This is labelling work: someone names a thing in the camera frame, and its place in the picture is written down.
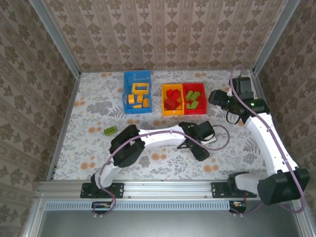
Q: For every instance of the aluminium frame post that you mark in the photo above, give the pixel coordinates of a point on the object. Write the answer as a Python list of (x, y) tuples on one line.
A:
[(274, 37), (56, 39)]

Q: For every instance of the yellow lego window frame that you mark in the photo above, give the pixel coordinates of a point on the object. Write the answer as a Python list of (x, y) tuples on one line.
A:
[(142, 92)]

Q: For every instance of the aluminium base beam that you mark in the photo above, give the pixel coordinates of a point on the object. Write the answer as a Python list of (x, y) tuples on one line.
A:
[(168, 188)]

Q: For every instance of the grey metal panel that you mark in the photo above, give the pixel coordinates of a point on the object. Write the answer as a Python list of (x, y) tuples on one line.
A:
[(172, 224)]

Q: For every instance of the floral patterned table cover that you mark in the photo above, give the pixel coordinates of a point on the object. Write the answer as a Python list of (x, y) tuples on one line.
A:
[(98, 86)]

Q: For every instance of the long red lego brick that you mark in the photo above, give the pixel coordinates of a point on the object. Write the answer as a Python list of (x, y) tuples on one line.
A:
[(169, 104)]

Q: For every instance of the blue plastic bin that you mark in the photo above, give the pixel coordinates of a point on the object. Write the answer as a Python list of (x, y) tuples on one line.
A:
[(138, 111)]

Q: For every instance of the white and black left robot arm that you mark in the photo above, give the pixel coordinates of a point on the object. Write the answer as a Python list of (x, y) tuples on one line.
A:
[(160, 138)]

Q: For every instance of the red plastic bin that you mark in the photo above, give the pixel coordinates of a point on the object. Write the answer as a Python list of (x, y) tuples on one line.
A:
[(197, 111)]

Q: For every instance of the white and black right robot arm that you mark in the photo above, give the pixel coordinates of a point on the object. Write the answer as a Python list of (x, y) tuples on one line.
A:
[(269, 143)]

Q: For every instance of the yellow plastic bin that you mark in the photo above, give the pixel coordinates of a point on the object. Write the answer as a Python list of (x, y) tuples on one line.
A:
[(172, 112)]

